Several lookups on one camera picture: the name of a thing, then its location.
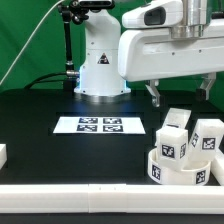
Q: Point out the black camera stand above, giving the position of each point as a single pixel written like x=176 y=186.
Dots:
x=76 y=12

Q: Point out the white round stool seat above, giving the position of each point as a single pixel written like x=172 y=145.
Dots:
x=196 y=173

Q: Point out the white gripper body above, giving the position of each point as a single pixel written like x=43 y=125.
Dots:
x=153 y=54

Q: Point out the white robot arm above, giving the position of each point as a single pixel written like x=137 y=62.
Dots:
x=99 y=73

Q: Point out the white front rail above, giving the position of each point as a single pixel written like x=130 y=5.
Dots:
x=109 y=198

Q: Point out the white left side block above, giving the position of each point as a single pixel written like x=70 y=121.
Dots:
x=3 y=155

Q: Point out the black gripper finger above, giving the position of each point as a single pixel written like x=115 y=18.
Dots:
x=203 y=92
x=152 y=88

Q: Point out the white marker sheet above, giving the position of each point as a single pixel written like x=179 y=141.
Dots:
x=99 y=125

